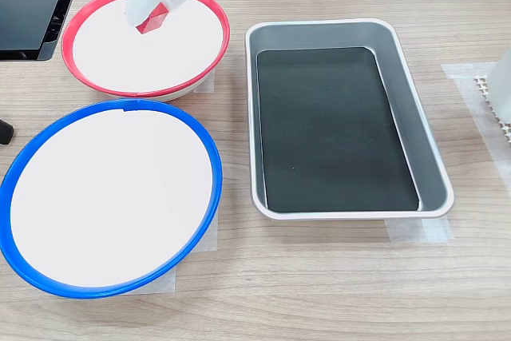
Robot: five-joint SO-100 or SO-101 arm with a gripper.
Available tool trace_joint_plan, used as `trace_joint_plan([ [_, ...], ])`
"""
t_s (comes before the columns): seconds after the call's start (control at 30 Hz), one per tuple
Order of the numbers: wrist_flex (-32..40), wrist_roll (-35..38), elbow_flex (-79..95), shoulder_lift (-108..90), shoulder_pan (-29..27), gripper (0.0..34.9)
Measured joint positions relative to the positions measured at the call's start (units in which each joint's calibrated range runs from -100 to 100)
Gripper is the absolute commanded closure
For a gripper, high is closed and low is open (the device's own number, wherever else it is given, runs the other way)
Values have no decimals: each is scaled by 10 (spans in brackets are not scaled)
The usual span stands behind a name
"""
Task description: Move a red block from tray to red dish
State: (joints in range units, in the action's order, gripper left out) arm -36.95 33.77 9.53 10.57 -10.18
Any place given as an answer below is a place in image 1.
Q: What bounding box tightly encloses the white plate with red rim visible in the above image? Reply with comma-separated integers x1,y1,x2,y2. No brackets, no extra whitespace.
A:
61,0,232,102

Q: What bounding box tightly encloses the black electronic device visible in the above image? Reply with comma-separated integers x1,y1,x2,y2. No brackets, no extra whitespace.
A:
0,0,88,62

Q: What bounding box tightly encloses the white plate with blue rim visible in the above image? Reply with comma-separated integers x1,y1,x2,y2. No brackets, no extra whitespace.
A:
0,97,224,300

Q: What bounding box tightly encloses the pale perforated base plate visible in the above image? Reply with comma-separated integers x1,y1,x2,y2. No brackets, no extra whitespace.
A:
473,74,511,145

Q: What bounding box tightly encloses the steel tray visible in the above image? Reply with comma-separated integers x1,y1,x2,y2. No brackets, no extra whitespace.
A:
244,18,455,222

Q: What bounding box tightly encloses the black tray mat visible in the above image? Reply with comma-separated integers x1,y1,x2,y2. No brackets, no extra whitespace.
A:
255,46,421,214

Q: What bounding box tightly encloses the translucent tape piece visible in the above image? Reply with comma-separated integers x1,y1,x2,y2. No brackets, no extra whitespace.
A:
441,61,511,192
192,67,217,95
384,218,454,244
119,211,220,296

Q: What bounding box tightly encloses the small black rubber foot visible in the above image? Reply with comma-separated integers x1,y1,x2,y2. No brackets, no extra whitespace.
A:
0,118,15,146

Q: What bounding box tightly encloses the small red cube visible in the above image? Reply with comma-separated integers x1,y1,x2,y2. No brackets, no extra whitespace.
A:
135,2,168,36

